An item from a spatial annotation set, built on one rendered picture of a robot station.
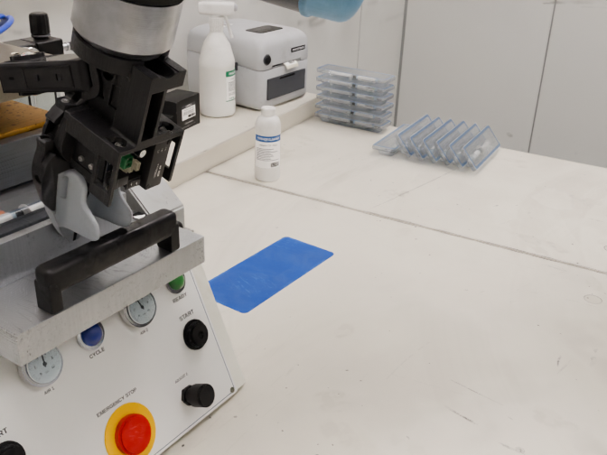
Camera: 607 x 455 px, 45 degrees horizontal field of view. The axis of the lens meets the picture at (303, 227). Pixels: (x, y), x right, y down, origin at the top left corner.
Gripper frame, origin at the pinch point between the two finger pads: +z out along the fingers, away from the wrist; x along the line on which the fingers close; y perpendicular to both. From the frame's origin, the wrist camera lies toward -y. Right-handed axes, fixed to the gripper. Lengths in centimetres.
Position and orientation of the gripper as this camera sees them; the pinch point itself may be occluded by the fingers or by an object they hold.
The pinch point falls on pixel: (68, 224)
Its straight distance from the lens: 69.8
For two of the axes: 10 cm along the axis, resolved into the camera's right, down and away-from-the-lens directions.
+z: -3.2, 7.5, 5.8
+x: 5.6, -3.4, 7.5
